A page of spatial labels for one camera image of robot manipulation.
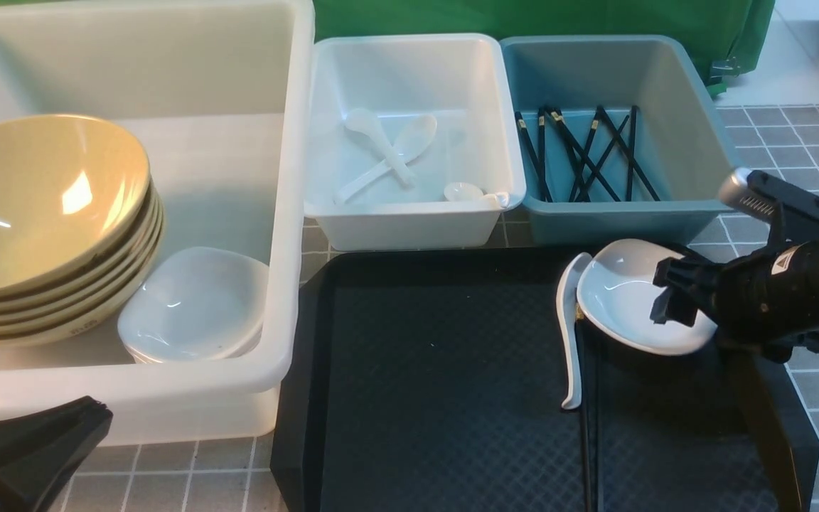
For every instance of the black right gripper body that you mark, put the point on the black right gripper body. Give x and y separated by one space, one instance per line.
772 295

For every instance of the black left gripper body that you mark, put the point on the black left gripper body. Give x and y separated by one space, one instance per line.
39 452

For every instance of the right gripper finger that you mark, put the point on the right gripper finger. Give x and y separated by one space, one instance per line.
688 288

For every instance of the white square dish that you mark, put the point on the white square dish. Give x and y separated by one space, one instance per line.
616 294
201 304

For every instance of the black chopstick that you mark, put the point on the black chopstick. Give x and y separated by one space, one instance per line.
619 140
631 153
528 146
541 155
588 502
574 149
581 191

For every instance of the white soup spoon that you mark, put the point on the white soup spoon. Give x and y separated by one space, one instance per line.
567 308

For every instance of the yellow noodle bowl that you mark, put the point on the yellow noodle bowl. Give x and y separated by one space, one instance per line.
70 186

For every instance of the bottom stacked yellow bowl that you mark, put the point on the bottom stacked yellow bowl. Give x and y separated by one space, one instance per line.
92 312

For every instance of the stacked yellow bowl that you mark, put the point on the stacked yellow bowl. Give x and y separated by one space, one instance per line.
57 311
101 271
100 264
92 312

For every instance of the top stacked yellow bowl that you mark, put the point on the top stacked yellow bowl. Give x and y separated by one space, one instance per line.
100 264

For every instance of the black chopstick in bin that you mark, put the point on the black chopstick in bin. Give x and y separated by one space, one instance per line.
619 140
631 153
581 191
574 149
541 155
528 146

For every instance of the blue plastic bin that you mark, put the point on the blue plastic bin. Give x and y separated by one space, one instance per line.
681 144

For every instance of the stacked white square dish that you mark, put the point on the stacked white square dish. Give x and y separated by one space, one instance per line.
201 304

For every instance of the white spoon front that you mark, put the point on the white spoon front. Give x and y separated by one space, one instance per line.
467 192

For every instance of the black serving tray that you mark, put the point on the black serving tray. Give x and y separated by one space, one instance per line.
432 381

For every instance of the small white plastic bin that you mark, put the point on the small white plastic bin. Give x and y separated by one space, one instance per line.
460 79

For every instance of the white spoon in bin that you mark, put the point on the white spoon in bin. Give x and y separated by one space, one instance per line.
365 122

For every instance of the large translucent white bin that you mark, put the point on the large translucent white bin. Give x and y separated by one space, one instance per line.
232 181

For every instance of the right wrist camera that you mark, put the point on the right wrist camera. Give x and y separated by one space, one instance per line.
759 195

